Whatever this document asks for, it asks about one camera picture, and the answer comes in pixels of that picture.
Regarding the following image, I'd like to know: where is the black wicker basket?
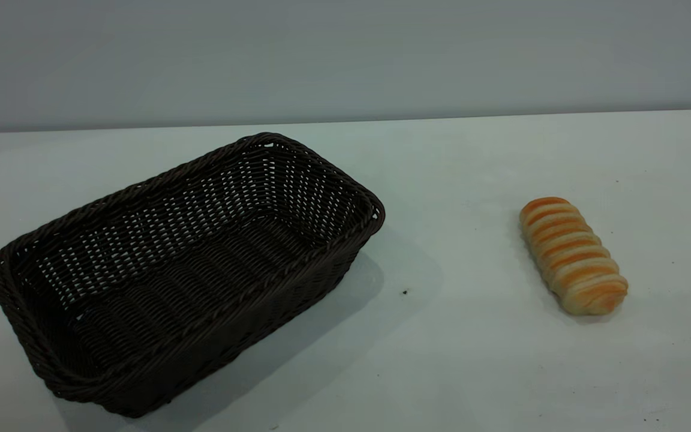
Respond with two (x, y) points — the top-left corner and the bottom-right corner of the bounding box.
(0, 133), (386, 419)

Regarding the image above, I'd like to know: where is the striped golden bread roll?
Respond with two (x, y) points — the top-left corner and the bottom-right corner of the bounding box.
(519, 197), (629, 317)

